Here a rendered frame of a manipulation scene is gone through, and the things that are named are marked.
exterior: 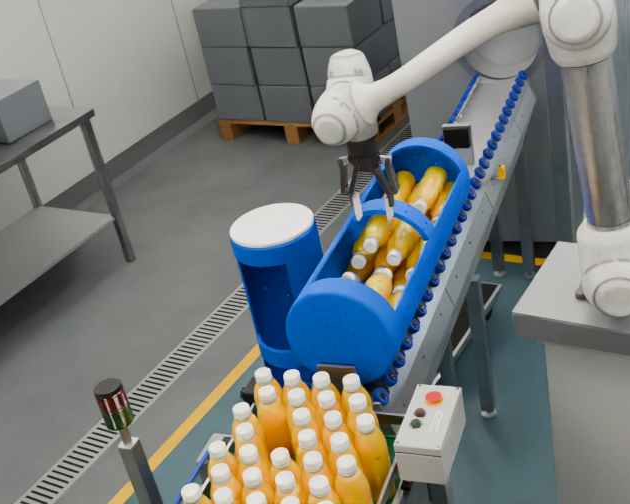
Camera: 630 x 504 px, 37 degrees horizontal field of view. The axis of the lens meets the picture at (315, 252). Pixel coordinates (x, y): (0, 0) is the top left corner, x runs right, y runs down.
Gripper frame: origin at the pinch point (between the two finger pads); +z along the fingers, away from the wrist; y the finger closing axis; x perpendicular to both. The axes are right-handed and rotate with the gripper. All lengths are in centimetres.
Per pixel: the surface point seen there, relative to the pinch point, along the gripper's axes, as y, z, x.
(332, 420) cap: -5, 21, 56
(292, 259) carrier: 42, 35, -31
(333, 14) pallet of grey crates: 131, 45, -320
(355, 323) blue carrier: -0.4, 17.2, 25.6
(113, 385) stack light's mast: 40, 6, 68
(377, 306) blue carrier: -5.9, 13.5, 23.4
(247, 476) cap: 8, 21, 75
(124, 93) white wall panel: 284, 82, -307
